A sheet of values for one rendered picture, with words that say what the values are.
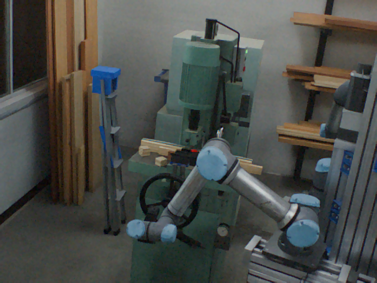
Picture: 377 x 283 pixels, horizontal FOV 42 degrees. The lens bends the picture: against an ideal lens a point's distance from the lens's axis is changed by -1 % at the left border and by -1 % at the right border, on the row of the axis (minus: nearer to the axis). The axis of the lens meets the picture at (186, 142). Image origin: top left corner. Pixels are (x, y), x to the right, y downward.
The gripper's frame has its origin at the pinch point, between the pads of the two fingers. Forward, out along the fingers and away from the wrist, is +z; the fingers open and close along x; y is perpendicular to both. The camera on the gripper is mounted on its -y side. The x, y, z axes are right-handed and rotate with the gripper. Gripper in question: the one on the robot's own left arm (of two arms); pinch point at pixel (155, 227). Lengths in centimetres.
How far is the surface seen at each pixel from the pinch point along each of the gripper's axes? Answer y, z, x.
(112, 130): -56, 87, -67
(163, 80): -119, 162, -63
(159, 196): -15.6, 18.3, -6.6
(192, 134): -49, 12, 4
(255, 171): -39, 23, 38
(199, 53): -83, -12, 4
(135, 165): -27.4, 11.5, -20.9
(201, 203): -16.5, 17.8, 15.7
